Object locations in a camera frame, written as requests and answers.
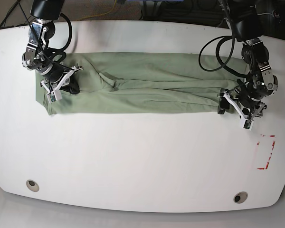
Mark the red tape marking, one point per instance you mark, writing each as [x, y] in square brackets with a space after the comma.
[264, 149]

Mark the left table grommet hole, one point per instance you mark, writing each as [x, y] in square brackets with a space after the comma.
[32, 185]

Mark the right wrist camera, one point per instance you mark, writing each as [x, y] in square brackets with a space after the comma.
[54, 96]

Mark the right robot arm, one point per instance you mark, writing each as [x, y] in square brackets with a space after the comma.
[38, 56]

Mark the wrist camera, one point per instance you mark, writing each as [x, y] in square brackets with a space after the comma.
[54, 96]
[246, 123]

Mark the green t-shirt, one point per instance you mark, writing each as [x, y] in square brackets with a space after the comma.
[125, 83]

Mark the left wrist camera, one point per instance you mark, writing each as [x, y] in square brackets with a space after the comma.
[246, 123]

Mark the table grommet hole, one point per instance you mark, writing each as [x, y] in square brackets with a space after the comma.
[240, 197]
[32, 185]

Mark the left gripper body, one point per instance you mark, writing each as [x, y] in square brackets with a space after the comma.
[246, 107]

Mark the right table grommet hole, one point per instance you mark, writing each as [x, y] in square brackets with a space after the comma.
[240, 197]

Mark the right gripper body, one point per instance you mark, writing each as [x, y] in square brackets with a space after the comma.
[56, 77]

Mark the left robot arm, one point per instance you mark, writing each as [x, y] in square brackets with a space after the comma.
[259, 82]

